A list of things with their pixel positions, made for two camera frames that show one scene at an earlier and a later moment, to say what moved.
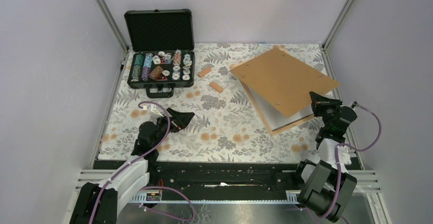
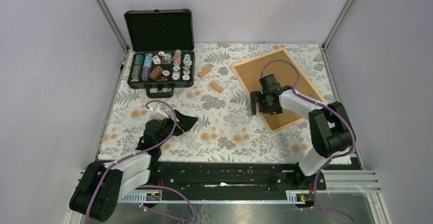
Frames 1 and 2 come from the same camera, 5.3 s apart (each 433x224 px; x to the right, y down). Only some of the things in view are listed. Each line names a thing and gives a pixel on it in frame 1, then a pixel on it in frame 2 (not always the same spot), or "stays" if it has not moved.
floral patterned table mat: x=226 y=126 stays
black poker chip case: x=163 y=41 stays
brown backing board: x=284 y=80 → x=285 y=75
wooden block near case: x=204 y=72 stays
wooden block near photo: x=217 y=86 stays
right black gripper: x=319 y=102 → x=256 y=97
